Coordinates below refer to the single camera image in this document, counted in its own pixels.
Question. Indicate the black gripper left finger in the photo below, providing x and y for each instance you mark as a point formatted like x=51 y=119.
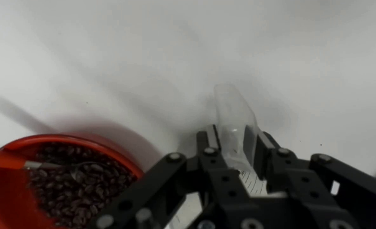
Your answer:
x=154 y=182

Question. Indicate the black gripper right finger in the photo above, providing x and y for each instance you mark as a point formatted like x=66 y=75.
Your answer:
x=323 y=182

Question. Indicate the red plastic bowl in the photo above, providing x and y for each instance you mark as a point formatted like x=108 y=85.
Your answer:
x=5 y=198

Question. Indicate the coffee beans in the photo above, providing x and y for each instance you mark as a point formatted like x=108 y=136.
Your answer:
x=78 y=191

